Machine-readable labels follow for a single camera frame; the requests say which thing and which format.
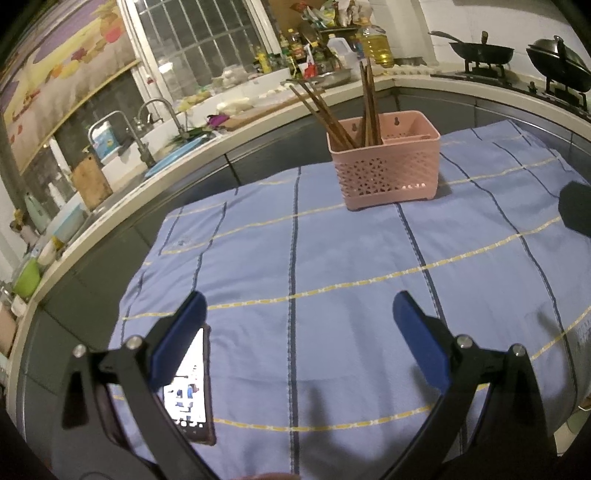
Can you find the blue plastic basin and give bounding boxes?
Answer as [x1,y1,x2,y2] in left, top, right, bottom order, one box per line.
[144,138,204,178]

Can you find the black gas stove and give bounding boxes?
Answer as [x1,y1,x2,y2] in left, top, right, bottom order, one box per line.
[431,62,591,114]

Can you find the rack of seasoning packets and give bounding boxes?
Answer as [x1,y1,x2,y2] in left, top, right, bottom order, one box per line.
[291,0,375,33]

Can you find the steel basin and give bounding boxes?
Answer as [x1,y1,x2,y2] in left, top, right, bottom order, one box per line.
[305,69,354,88]

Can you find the curved steel faucet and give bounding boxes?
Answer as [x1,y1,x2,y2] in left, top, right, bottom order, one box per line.
[137,98,183,139]
[88,111,155,168]

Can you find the black wok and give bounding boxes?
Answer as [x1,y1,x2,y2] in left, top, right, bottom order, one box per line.
[429,30,515,65]

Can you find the steel pot with lid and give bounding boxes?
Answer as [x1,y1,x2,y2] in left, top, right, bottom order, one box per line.
[526,36,591,93]

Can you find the smartphone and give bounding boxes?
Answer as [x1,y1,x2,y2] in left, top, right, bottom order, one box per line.
[104,324,217,450]

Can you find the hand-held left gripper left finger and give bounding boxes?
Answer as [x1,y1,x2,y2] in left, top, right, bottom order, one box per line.
[60,291,222,480]

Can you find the worn wooden board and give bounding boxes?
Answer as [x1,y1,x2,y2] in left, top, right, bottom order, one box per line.
[71,154,114,209]

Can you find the tray of white dumplings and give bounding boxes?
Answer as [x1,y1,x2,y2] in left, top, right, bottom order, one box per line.
[383,65,435,77]

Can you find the barred window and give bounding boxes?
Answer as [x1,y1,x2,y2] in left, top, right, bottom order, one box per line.
[117,0,278,102]

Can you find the large cooking oil bottle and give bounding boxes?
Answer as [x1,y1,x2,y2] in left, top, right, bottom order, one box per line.
[360,25,394,68]

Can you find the wooden cutting board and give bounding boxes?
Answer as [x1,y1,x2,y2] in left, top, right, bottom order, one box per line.
[222,90,319,130]

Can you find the wall poster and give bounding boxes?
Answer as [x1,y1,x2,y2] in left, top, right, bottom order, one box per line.
[0,0,141,174]

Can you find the white plastic jug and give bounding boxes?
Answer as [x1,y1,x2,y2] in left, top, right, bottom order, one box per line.
[327,37,358,65]

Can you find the green bowl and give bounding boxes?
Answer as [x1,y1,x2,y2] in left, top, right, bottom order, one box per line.
[13,258,42,298]

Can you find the pink plastic utensil basket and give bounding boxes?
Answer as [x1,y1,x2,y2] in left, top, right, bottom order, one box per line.
[327,111,441,210]

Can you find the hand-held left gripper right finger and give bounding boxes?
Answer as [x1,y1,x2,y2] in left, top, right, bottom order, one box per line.
[383,291,555,480]

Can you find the blue label detergent bottle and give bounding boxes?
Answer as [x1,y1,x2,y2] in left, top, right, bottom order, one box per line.
[92,122,121,160]

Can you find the bundle of wooden chopsticks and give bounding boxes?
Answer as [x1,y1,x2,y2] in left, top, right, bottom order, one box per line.
[285,59,384,149]

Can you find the blue striped cloth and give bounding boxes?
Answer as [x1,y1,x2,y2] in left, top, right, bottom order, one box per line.
[108,120,591,478]

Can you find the pale green bottle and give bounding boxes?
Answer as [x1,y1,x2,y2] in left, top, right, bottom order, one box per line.
[25,194,49,232]

